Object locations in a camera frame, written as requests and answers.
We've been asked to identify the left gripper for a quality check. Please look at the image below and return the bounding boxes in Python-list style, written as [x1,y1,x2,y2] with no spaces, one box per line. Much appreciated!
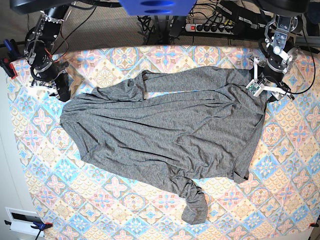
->
[246,56,296,103]

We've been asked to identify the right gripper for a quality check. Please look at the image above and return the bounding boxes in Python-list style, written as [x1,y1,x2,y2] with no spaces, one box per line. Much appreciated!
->
[29,62,71,102]

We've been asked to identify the grey t-shirt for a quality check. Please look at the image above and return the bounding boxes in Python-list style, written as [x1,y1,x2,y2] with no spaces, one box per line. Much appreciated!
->
[60,66,267,225]

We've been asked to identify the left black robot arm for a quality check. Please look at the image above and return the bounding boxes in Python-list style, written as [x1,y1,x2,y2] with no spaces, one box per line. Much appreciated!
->
[246,15,301,103]

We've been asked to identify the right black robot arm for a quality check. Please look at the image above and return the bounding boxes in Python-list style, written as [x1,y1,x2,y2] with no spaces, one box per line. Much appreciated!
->
[24,5,71,102]

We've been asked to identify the red blue table clamp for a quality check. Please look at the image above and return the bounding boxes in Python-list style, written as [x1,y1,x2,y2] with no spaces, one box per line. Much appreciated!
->
[0,39,21,80]

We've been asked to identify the black power strip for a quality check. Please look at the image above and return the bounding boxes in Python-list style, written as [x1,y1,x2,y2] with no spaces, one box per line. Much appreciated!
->
[184,23,234,35]

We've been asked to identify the orange blue corner clamp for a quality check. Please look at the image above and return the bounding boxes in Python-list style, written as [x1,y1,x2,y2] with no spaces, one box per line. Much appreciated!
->
[4,220,53,240]

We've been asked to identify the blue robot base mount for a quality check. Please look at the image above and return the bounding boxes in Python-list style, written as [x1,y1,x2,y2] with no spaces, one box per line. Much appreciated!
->
[119,0,197,16]

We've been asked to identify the white wall outlet box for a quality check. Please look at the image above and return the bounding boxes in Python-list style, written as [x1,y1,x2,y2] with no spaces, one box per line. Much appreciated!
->
[5,207,42,240]

